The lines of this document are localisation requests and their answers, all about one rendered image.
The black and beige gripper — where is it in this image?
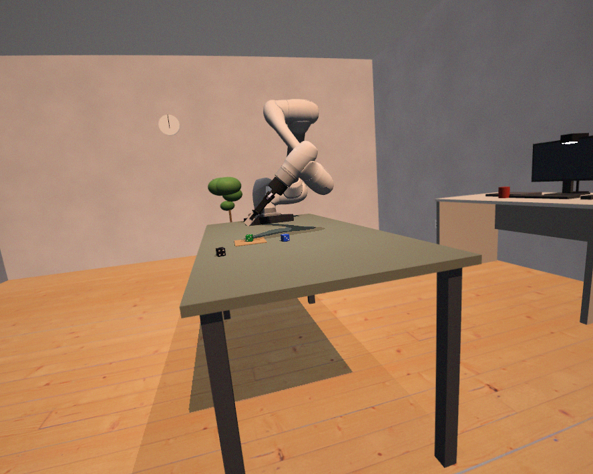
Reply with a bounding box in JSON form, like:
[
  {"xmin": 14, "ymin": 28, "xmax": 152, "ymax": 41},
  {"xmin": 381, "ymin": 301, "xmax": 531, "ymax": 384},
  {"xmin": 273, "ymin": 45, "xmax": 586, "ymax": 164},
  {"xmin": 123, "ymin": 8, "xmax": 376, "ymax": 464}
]
[{"xmin": 244, "ymin": 177, "xmax": 288, "ymax": 226}]

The orange mat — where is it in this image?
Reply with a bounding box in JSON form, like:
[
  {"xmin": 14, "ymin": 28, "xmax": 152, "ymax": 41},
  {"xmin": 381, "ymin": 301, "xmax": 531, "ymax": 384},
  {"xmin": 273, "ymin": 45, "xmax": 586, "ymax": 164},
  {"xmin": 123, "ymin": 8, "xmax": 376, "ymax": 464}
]
[{"xmin": 234, "ymin": 237, "xmax": 267, "ymax": 246}]

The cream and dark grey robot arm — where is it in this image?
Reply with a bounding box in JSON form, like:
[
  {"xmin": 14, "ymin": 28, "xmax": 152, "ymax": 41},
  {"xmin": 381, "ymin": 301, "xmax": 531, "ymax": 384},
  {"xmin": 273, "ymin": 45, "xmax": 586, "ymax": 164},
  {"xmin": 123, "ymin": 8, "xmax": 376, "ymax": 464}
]
[{"xmin": 252, "ymin": 99, "xmax": 334, "ymax": 218}]

